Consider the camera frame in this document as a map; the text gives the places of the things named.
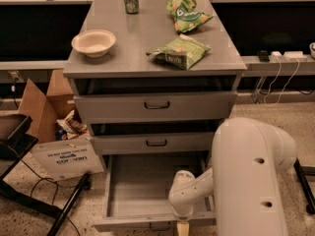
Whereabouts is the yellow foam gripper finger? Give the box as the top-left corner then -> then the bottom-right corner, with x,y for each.
177,221 -> 189,236

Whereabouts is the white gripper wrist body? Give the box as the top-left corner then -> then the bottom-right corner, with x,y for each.
172,205 -> 194,221

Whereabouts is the grey bottom drawer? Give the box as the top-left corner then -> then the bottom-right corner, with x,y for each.
94,151 -> 206,232

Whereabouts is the grey drawer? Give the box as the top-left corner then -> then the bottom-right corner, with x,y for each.
74,91 -> 236,124
94,151 -> 206,232
91,132 -> 214,155

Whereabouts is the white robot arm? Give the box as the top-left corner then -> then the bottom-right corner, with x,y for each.
168,117 -> 296,236

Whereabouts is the grey middle drawer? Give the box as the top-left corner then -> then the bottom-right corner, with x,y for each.
91,132 -> 214,155

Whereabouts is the grey top drawer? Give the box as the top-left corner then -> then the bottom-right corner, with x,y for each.
74,91 -> 236,124

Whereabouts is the grey drawer cabinet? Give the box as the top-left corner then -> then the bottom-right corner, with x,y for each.
62,0 -> 248,169

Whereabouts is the black stand leg right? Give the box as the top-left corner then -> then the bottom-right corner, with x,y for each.
294,160 -> 315,215

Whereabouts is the brown cardboard box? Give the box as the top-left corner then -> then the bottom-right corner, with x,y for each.
19,70 -> 103,181

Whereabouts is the green chip bag front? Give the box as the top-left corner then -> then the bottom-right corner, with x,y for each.
146,34 -> 211,70

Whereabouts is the green chip bag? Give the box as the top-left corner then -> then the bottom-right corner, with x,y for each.
146,34 -> 211,70
166,0 -> 214,33

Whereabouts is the black adapter on ledge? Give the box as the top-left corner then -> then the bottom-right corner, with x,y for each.
258,50 -> 270,62

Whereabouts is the white power strip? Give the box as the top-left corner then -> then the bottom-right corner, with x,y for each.
271,51 -> 307,61

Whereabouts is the white paper bowl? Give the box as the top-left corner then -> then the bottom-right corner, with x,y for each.
71,29 -> 116,58

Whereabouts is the green chip bag rear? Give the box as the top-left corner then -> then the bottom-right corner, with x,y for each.
166,0 -> 214,33

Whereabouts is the black floor cable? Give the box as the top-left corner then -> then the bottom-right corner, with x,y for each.
9,145 -> 82,236

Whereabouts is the white cable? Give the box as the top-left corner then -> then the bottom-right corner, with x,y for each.
263,56 -> 302,107

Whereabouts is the wall outlet with plug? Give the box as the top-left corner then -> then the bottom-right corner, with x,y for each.
9,71 -> 23,92

